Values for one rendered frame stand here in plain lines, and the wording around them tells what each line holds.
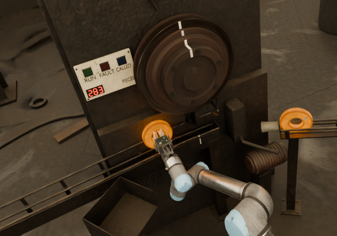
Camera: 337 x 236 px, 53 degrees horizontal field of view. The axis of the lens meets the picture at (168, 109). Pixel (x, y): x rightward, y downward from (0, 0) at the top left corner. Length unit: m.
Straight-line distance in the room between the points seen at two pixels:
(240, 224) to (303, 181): 1.26
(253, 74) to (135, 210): 0.94
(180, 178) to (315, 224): 1.07
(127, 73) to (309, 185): 1.47
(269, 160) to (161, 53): 0.87
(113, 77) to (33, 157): 1.83
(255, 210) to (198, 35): 0.73
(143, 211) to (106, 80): 0.63
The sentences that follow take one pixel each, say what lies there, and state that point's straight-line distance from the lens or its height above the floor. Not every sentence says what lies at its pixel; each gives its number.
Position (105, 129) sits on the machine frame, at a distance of 1.74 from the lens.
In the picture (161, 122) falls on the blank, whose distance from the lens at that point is 1.69.
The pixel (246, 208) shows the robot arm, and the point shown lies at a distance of 1.35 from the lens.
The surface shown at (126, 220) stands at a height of 0.60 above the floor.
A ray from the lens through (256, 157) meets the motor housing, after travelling 1.92.
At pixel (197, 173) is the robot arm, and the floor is 0.69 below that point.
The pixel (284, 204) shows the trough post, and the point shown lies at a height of 0.01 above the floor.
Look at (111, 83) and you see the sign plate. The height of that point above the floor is 1.11.
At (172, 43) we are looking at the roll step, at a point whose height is 1.28.
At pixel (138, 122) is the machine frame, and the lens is 1.72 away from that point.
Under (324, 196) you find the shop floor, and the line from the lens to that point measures 2.46.
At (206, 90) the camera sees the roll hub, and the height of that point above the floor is 1.03.
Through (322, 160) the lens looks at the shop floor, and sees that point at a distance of 2.66.
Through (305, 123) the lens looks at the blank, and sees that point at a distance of 1.85.
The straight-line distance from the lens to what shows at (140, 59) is 1.46.
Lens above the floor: 1.90
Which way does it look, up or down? 36 degrees down
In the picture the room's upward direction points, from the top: 13 degrees counter-clockwise
